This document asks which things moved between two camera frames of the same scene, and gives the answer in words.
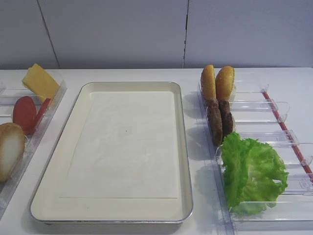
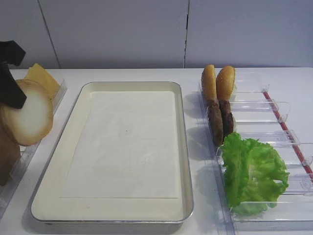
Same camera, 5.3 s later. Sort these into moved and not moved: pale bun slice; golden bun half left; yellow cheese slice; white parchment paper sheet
Moved: pale bun slice
Not moved: yellow cheese slice; golden bun half left; white parchment paper sheet
